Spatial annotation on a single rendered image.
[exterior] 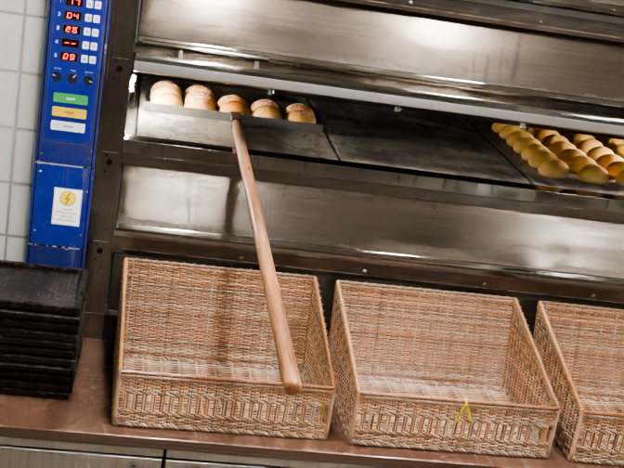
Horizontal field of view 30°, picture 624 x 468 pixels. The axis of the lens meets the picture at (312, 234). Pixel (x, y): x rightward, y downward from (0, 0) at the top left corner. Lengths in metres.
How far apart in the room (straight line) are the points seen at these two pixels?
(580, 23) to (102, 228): 1.44
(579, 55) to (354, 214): 0.77
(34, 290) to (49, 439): 0.40
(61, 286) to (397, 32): 1.13
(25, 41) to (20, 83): 0.11
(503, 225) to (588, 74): 0.49
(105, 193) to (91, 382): 0.52
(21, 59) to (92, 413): 0.94
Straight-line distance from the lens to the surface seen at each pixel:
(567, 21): 3.34
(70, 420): 2.98
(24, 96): 3.21
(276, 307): 2.14
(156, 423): 2.97
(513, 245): 3.46
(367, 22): 3.22
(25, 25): 3.17
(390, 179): 3.31
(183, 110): 3.57
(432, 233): 3.39
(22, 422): 2.95
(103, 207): 3.28
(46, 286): 3.10
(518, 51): 3.32
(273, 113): 3.60
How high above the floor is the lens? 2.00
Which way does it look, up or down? 18 degrees down
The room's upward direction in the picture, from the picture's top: 10 degrees clockwise
